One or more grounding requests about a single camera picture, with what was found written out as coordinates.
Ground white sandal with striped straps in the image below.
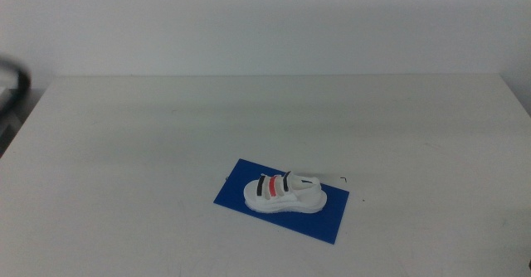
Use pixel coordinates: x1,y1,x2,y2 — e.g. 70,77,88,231
242,170,329,216

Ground blue rectangular mat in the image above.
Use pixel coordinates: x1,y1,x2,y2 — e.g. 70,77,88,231
212,158,351,245

